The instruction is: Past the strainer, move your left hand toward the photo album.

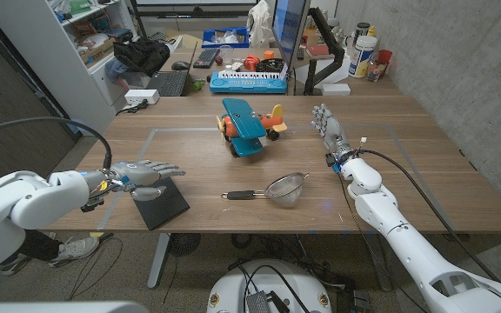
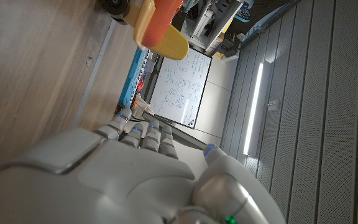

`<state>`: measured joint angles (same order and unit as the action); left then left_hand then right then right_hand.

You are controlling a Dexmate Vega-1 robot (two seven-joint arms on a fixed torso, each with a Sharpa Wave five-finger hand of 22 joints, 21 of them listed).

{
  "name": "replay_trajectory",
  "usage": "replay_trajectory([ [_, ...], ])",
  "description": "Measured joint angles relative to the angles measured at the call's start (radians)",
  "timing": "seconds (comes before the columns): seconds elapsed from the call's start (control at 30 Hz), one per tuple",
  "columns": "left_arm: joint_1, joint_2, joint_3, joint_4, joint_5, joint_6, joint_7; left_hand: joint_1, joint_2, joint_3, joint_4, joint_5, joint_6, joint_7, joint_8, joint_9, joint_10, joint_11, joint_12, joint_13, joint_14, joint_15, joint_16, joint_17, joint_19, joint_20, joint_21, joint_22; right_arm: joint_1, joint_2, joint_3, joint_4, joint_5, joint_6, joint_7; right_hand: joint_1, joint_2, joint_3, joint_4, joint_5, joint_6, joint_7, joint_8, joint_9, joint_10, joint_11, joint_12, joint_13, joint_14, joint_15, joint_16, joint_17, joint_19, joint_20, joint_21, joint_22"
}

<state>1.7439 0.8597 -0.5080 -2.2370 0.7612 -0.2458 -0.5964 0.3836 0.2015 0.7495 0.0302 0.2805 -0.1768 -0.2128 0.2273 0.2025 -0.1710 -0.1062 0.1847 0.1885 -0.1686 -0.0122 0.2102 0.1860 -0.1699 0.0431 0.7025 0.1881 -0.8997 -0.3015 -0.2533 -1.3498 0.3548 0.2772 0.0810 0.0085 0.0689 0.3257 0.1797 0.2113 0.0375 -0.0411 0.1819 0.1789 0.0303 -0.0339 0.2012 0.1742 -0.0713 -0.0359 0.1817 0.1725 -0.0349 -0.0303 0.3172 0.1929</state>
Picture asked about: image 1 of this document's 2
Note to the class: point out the red apple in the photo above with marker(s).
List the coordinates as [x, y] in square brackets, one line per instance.
[218, 60]

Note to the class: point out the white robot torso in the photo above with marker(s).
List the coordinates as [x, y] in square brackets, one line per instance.
[233, 287]

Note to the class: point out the white shelf unit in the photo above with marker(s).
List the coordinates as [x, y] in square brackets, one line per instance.
[46, 56]

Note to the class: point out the black bag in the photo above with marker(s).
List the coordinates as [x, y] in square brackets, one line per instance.
[142, 54]

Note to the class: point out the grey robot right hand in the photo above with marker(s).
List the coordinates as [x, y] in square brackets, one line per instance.
[333, 130]

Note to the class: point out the grey table leg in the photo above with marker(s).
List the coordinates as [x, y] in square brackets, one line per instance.
[158, 261]

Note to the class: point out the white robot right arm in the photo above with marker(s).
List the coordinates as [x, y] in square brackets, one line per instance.
[389, 221]

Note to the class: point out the dark computer mouse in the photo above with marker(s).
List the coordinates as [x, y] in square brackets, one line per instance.
[181, 65]

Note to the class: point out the white box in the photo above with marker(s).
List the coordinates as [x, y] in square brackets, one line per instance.
[336, 89]

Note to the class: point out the orange toy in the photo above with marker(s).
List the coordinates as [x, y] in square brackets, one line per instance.
[251, 61]

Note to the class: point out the black round bowl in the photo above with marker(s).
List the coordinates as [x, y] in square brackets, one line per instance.
[270, 65]

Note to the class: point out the green toy ball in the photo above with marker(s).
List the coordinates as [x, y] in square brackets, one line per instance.
[197, 85]

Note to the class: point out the black computer keyboard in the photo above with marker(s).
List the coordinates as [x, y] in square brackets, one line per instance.
[206, 57]

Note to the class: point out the person in dark trousers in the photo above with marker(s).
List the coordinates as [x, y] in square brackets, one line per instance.
[72, 250]

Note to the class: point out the whiteboard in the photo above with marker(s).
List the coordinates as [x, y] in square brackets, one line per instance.
[189, 6]

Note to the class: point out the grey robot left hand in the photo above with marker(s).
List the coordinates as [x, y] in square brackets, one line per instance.
[139, 174]

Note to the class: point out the black square pad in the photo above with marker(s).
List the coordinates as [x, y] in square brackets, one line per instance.
[165, 208]

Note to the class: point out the black floor fan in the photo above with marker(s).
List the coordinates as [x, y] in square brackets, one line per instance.
[184, 243]

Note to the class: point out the orange cube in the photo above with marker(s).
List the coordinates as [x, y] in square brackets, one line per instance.
[269, 54]

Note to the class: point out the blue toy piano keyboard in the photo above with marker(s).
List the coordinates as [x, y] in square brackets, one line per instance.
[248, 82]

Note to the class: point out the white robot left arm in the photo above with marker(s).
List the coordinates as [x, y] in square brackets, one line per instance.
[24, 204]

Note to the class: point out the white wipes canister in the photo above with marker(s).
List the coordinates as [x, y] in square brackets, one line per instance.
[361, 56]

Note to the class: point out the white plastic bag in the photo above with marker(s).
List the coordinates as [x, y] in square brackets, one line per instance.
[260, 24]

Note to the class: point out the white power strip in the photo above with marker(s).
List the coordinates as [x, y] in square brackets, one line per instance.
[142, 96]

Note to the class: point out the teal orange toy airplane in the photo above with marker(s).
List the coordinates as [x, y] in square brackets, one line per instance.
[244, 124]

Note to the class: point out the blue plastic bin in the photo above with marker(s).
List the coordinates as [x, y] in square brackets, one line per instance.
[209, 37]

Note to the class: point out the computer monitor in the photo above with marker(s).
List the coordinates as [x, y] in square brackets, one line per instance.
[289, 26]

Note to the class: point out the black laptop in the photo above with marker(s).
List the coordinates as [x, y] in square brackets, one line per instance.
[169, 82]

